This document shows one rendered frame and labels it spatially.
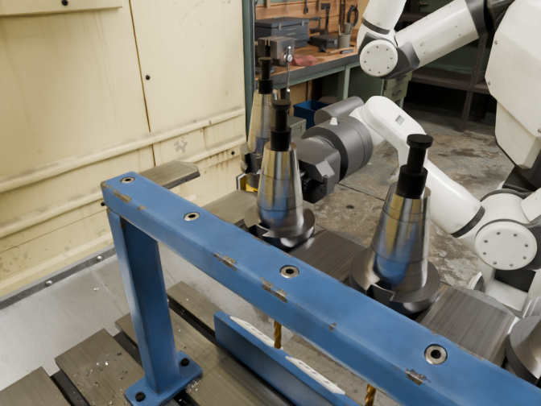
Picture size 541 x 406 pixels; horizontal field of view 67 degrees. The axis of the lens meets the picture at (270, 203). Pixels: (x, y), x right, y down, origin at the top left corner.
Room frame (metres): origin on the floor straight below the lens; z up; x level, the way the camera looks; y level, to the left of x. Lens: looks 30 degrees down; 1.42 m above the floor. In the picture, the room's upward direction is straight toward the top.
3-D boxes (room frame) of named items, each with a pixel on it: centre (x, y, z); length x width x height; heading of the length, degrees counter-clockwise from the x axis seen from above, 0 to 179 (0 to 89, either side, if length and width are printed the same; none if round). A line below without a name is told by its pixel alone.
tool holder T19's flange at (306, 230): (0.30, -0.01, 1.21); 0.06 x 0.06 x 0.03
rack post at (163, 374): (0.37, 0.15, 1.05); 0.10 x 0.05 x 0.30; 138
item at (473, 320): (0.19, -0.13, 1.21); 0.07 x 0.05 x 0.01; 138
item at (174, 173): (0.42, 0.11, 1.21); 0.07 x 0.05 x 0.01; 138
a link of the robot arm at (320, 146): (0.53, -0.06, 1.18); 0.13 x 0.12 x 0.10; 48
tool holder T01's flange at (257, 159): (0.45, 0.01, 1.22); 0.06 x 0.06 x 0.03
